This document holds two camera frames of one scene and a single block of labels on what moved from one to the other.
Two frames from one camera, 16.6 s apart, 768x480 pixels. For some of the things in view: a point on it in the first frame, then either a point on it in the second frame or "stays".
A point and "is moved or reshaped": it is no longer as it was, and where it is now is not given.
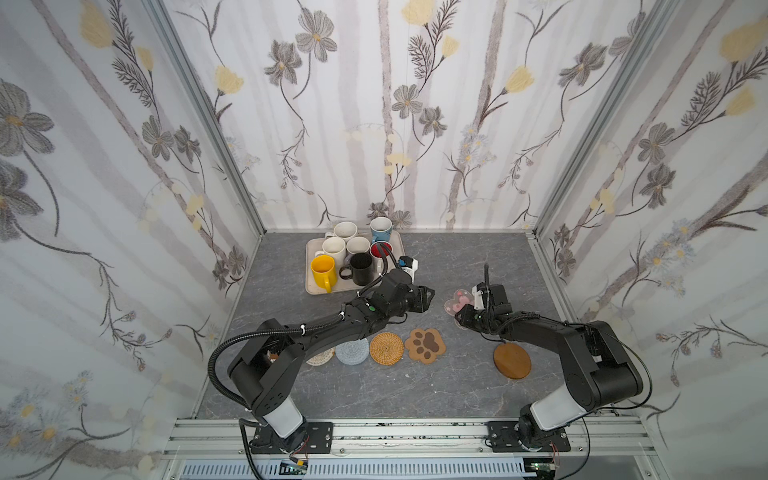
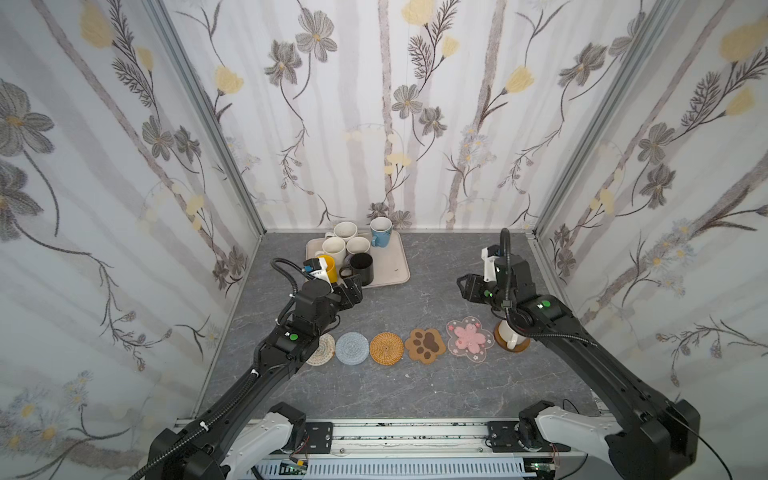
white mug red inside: [376, 253] is moved or reshaped
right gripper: [468, 315] to [475, 288]
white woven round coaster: [322, 357] stays
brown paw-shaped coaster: [425, 345] stays
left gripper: [417, 297] to [347, 291]
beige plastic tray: [347, 264] stays
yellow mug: [324, 270] stays
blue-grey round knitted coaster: [353, 352] stays
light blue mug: [381, 228] stays
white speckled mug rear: [345, 230] stays
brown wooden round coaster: [512, 360] is moved or reshaped
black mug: [362, 269] stays
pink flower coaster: [461, 298] to [468, 338]
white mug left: [334, 246] stays
